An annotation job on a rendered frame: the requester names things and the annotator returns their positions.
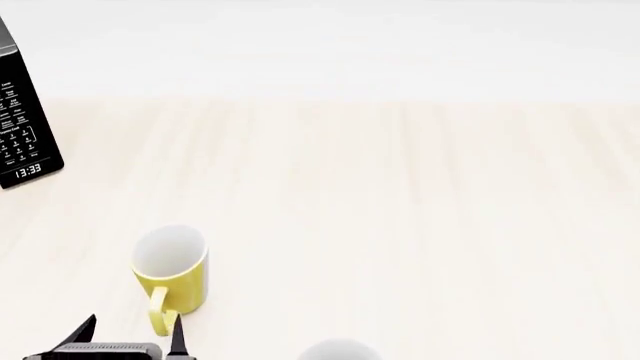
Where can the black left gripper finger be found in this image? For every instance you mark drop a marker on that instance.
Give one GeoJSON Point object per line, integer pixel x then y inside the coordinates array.
{"type": "Point", "coordinates": [82, 332]}
{"type": "Point", "coordinates": [177, 335]}

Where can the yellow and white mug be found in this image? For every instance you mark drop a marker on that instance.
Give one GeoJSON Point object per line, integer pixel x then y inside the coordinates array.
{"type": "Point", "coordinates": [175, 277]}

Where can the black microwave oven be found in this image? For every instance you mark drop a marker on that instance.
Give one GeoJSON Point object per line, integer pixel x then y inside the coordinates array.
{"type": "Point", "coordinates": [22, 123]}

